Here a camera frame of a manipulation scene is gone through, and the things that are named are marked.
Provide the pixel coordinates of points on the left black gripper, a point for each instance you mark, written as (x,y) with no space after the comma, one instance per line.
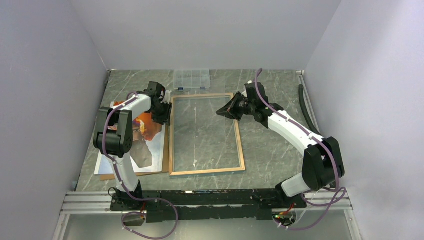
(165,118)

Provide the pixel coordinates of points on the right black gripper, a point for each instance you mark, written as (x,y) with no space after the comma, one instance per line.
(229,110)

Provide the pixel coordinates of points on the hot air balloon photo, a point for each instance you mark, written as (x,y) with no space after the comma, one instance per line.
(130,128)

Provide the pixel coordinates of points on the wooden picture frame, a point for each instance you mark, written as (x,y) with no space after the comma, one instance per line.
(200,141)

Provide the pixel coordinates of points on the brown frame backing board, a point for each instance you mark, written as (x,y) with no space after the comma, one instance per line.
(149,156)

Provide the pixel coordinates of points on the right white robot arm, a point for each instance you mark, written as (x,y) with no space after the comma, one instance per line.
(322,160)

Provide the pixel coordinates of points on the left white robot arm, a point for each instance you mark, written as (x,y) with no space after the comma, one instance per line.
(128,184)

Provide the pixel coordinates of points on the clear plastic organizer box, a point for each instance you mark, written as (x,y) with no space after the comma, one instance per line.
(187,79)

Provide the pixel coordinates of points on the black mounting base bar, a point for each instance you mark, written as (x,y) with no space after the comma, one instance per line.
(168,205)

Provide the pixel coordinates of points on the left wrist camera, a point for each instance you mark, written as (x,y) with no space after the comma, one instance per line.
(167,96)

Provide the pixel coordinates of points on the aluminium rail frame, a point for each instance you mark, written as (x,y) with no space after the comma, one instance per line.
(87,216)

